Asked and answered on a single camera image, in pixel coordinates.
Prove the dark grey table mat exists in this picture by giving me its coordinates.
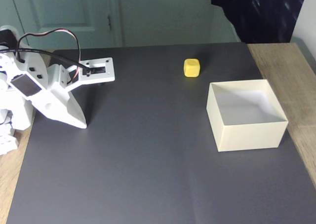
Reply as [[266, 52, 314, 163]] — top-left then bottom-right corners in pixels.
[[6, 41, 316, 224]]

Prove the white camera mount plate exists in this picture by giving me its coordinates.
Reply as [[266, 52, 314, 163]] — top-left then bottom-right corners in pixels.
[[48, 57, 116, 94]]

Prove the black hanging garment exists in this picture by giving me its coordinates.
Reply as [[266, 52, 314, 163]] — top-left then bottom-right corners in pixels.
[[211, 0, 310, 44]]

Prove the red white black servo wire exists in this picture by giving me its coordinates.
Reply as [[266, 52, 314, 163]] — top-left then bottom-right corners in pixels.
[[17, 28, 82, 84]]

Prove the yellow cube block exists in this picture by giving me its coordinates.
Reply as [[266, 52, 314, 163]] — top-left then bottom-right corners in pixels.
[[183, 58, 201, 78]]

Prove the white open paper box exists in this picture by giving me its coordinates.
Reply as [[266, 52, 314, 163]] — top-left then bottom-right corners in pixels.
[[206, 79, 289, 152]]

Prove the pale green panel door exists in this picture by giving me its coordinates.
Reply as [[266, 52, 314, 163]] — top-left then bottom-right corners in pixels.
[[9, 0, 119, 52]]

